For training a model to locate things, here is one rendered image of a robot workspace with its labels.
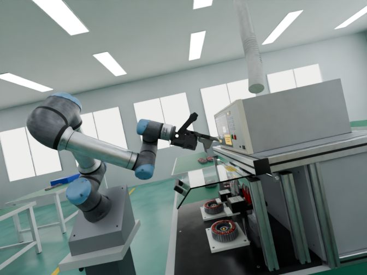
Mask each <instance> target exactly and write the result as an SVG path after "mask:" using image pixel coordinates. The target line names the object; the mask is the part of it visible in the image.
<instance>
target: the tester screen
mask: <svg viewBox="0 0 367 275"><path fill-rule="evenodd" d="M215 120H216V125H217V130H218V135H219V138H220V140H225V137H224V135H230V133H229V132H226V133H224V132H223V127H225V126H228V123H227V119H226V114H225V115H223V116H221V117H219V118H217V119H215ZM220 135H222V136H223V139H221V137H220ZM220 143H221V144H223V145H229V144H226V141H225V143H222V142H220ZM229 146H232V145H229Z"/></svg>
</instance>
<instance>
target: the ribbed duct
mask: <svg viewBox="0 0 367 275"><path fill-rule="evenodd" d="M232 1H233V6H234V10H235V14H236V18H237V22H238V26H239V32H240V37H241V41H242V46H243V49H244V54H245V58H246V64H247V71H248V91H249V92H250V93H253V94H257V93H260V92H262V91H263V90H264V70H263V63H262V59H261V55H260V51H259V47H258V43H257V39H256V35H255V32H254V28H253V23H252V20H251V14H250V10H249V6H248V1H247V0H232Z"/></svg>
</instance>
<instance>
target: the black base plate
mask: <svg viewBox="0 0 367 275"><path fill-rule="evenodd" d="M218 198H219V197H217V198H213V199H208V200H203V201H198V202H193V203H190V204H185V205H181V206H180V208H179V209H178V213H177V231H176V248H175V266H174V275H280V274H285V273H290V272H294V271H299V270H304V269H307V268H312V267H316V266H321V265H322V261H321V258H320V257H319V256H318V255H316V254H315V253H314V252H313V251H312V250H311V249H310V248H309V247H308V249H309V254H310V259H311V262H310V263H307V262H306V261H305V264H301V263H300V262H299V260H297V258H296V257H295V253H294V248H293V243H292V238H291V233H290V231H289V230H288V229H287V228H286V227H284V226H283V225H282V224H281V223H280V222H279V221H278V220H277V219H275V218H274V217H273V216H272V215H271V214H270V213H269V212H268V211H267V213H268V218H269V223H270V228H271V233H272V236H273V241H274V246H275V251H276V256H277V261H278V264H279V270H276V269H275V268H273V271H269V269H268V266H266V264H265V260H264V255H263V250H262V245H261V241H260V237H259V236H257V235H256V234H255V233H254V232H253V230H252V229H251V228H250V225H249V222H248V216H247V215H249V214H252V210H248V211H242V212H240V214H237V215H233V216H229V217H228V216H226V217H221V218H216V219H212V220H207V221H203V216H202V212H201V209H200V208H201V207H204V204H205V203H206V202H208V201H211V200H216V199H218ZM242 217H244V219H245V224H246V228H247V234H248V239H249V240H250V242H251V243H250V245H247V246H242V247H237V248H233V249H228V250H223V251H220V252H215V253H212V252H211V249H210V245H209V240H208V236H207V233H206V229H208V228H211V226H212V225H213V224H214V223H215V222H217V221H220V220H221V221H222V220H230V221H233V222H237V223H238V225H239V226H240V228H241V230H242V231H243V233H244V234H245V229H244V224H243V221H242ZM245 236H246V234H245Z"/></svg>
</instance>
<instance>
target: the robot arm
mask: <svg viewBox="0 0 367 275"><path fill-rule="evenodd" d="M81 109H82V105H81V103H80V102H79V100H78V99H76V97H74V96H72V95H70V94H68V93H64V92H56V93H54V94H52V95H51V96H48V97H47V99H46V100H45V101H43V102H42V103H41V104H40V105H39V106H38V107H37V108H35V109H34V110H33V111H31V112H30V113H29V115H28V117H27V119H26V126H27V129H28V131H29V133H30V134H31V136H32V137H33V138H34V139H35V140H37V141H38V142H39V143H40V144H42V145H44V146H46V147H48V148H50V149H53V150H57V151H61V150H67V151H70V152H71V153H72V154H73V156H74V158H75V159H76V161H77V162H78V170H79V172H80V176H79V178H77V179H75V180H74V181H73V182H71V183H70V184H69V186H68V187H67V190H66V197H67V199H68V200H69V201H70V203H72V204H73V205H75V206H76V207H77V208H79V209H80V210H82V212H83V214H84V217H85V219H87V220H88V221H89V222H97V221H99V220H101V219H103V218H104V217H105V216H106V215H107V214H108V213H109V211H110V209H111V200H110V198H109V197H108V196H106V195H103V194H101V193H100V192H99V191H98V189H99V186H100V184H101V182H102V179H103V177H104V174H105V173H106V169H107V164H106V163H109V164H113V165H116V166H120V167H122V168H126V169H129V170H133V171H134V172H135V176H136V177H137V178H138V179H140V180H148V179H150V178H151V177H152V176H153V171H154V169H155V160H156V154H157V150H158V139H160V140H165V141H170V145H174V146H179V147H181V148H183V149H189V150H193V151H195V149H196V146H197V143H198V142H197V140H198V141H199V142H201V143H203V146H204V148H206V149H209V148H210V146H211V144H212V142H213V141H219V139H218V138H216V137H213V136H210V135H205V134H201V133H198V132H196V131H191V130H188V129H187V128H188V127H189V126H190V125H191V124H192V122H194V121H196V120H197V117H198V114H197V113H196V112H194V113H192V114H190V116H189V119H188V120H187V121H186V122H185V123H184V124H183V125H182V126H181V128H180V129H179V130H178V131H176V126H173V125H171V124H166V123H161V122H156V121H152V120H150V119H140V120H139V122H138V124H137V129H136V132H137V134H138V135H141V136H142V145H141V149H140V153H137V152H133V151H130V150H128V149H125V148H122V147H119V146H116V145H113V144H110V143H108V142H105V141H102V140H99V139H96V138H93V137H90V136H88V135H85V134H84V131H83V129H82V127H81V125H82V123H83V121H82V119H81V116H80V114H79V113H80V112H81ZM176 135H178V137H176ZM198 137H199V138H198ZM201 138H203V139H201Z"/></svg>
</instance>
